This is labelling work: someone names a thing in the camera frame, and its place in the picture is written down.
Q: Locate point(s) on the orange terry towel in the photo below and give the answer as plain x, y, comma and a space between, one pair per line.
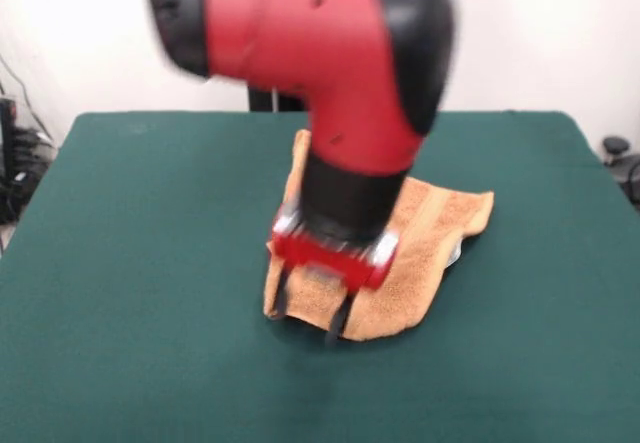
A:
425, 243

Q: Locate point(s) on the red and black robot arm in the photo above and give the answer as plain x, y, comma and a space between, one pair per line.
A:
325, 63

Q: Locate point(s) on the black round knob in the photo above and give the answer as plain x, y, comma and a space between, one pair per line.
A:
616, 144

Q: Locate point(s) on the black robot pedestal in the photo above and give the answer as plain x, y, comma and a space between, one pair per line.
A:
275, 100

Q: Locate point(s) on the black electronics box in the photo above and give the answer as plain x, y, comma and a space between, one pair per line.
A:
7, 163

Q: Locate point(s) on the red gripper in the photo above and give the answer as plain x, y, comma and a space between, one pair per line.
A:
325, 258

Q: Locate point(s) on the dark green table cloth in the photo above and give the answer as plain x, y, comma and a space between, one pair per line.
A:
150, 313

